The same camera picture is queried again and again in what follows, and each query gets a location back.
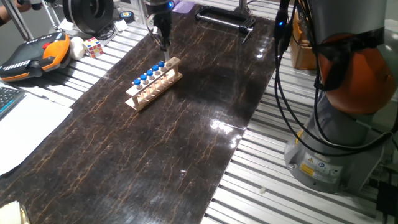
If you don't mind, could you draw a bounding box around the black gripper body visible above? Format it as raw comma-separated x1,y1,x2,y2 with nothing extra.
153,11,174,34

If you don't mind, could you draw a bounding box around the wooden test tube rack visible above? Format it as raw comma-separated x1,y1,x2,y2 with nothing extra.
124,56,183,113

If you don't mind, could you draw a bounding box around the bare person hand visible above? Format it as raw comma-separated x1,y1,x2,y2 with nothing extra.
0,1,32,26

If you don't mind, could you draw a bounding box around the purple plastic bag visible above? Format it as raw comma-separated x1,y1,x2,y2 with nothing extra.
172,0,196,14

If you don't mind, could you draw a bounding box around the white rubik's cube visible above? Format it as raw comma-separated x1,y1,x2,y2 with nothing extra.
82,37,105,59

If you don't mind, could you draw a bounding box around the black metal stand base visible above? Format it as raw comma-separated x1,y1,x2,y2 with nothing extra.
195,0,257,44

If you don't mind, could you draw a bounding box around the white egg shaped object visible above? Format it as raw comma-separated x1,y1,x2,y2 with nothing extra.
68,36,86,61

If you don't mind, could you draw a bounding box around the black filament spool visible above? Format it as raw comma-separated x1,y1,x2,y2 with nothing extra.
62,0,115,35

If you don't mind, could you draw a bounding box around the dark marble pattern mat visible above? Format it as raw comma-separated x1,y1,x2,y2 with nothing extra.
0,2,277,224

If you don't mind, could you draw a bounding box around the silver metal rod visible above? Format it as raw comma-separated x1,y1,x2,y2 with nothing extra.
1,0,35,42
34,0,62,30

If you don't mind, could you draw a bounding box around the orange black teach pendant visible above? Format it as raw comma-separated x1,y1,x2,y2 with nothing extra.
0,32,72,82

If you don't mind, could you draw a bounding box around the brown cardboard box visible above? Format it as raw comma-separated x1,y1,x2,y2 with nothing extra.
289,12,318,71

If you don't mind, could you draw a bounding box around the white paper sheet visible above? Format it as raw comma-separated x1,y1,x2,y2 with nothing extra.
0,81,73,177

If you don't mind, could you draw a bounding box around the black computer keyboard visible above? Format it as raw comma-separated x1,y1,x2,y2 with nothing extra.
0,86,26,121

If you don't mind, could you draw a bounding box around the small gold white box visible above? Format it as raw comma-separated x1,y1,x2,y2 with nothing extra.
0,200,31,224

